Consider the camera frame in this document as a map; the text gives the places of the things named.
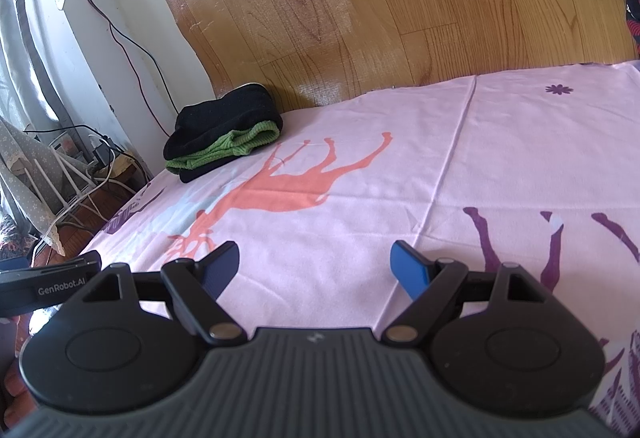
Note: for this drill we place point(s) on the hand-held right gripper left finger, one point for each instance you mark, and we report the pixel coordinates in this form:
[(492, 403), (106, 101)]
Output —
[(220, 268)]

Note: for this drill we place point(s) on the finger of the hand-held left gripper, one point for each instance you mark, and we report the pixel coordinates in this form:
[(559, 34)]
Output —
[(60, 262)]

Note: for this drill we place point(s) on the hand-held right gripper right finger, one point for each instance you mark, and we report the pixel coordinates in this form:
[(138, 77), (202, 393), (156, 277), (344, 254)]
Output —
[(410, 268)]

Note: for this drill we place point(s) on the navy and green knit sweater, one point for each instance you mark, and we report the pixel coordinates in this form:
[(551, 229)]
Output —
[(220, 128)]

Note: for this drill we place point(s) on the person's left hand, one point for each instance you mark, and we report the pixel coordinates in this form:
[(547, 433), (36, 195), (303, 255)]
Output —
[(17, 393)]

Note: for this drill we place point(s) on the grey floral cloth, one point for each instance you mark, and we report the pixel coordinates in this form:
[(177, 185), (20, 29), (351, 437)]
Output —
[(25, 168)]

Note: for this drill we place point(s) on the pink animal print bed sheet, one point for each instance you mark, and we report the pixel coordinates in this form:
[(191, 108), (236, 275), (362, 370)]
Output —
[(400, 168)]

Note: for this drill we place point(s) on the black power adapter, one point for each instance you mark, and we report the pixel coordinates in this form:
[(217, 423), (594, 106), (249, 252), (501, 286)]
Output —
[(103, 149)]

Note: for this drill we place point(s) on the grey white curtain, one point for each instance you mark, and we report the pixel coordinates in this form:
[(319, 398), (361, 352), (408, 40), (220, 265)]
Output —
[(20, 18)]

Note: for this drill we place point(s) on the wooden headboard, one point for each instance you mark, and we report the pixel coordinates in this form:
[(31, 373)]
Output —
[(400, 8)]

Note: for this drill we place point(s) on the navy and red striped garment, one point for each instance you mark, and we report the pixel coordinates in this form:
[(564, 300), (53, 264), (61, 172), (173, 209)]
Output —
[(632, 13)]

